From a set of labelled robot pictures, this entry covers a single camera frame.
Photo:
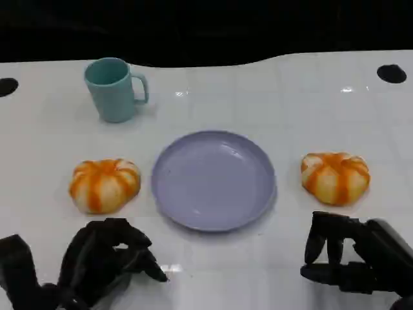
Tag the lilac plate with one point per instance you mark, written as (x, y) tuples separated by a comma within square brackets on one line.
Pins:
[(213, 181)]

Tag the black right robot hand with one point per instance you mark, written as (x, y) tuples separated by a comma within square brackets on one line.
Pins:
[(377, 245)]

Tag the black table grommet hole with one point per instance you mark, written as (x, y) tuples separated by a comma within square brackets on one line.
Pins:
[(7, 86), (391, 73)]

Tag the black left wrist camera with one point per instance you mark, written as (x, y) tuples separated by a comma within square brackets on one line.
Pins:
[(17, 264)]

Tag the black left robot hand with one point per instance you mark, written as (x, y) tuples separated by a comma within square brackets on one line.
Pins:
[(93, 255)]

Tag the pale green mug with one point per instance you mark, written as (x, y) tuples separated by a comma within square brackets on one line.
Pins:
[(113, 97)]

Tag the orange white toy bread roll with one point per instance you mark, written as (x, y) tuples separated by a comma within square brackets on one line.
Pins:
[(104, 185), (335, 179)]

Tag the black backdrop cloth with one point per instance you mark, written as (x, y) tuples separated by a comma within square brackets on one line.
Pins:
[(206, 29)]

